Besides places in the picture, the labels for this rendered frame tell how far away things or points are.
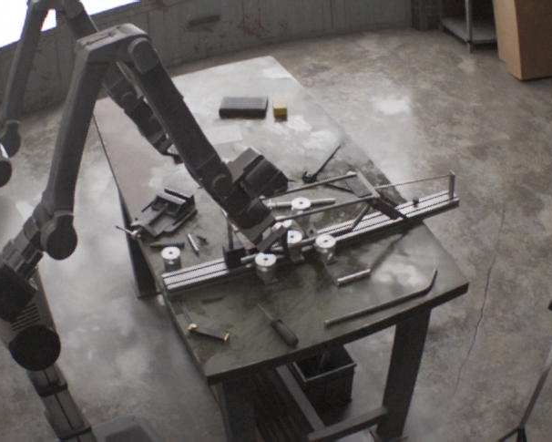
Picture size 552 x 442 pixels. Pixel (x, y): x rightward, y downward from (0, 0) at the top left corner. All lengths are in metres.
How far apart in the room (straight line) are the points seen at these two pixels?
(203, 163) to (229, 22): 3.77
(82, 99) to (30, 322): 0.62
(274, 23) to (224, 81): 2.34
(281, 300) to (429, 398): 1.08
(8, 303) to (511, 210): 2.99
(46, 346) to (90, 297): 1.72
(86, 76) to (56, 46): 3.66
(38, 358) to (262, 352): 0.60
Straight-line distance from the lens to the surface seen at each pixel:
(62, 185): 1.41
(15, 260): 1.44
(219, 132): 2.75
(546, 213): 4.02
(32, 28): 1.74
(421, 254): 2.24
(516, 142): 4.57
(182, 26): 5.16
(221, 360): 1.96
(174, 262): 2.20
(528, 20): 5.30
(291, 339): 1.97
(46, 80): 5.07
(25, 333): 1.76
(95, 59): 1.31
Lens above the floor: 2.32
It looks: 37 degrees down
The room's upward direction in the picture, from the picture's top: 4 degrees counter-clockwise
